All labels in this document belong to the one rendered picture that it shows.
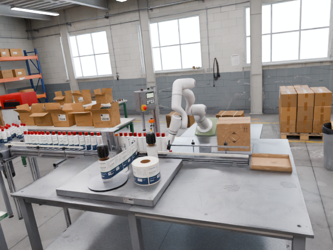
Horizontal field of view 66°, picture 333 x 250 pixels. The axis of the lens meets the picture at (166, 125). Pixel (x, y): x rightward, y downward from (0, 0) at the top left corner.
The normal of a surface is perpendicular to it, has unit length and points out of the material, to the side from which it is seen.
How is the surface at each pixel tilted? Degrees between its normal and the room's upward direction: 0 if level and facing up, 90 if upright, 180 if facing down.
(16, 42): 90
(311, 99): 90
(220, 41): 90
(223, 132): 90
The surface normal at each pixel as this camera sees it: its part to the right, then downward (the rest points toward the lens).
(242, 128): -0.29, 0.27
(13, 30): 0.92, 0.01
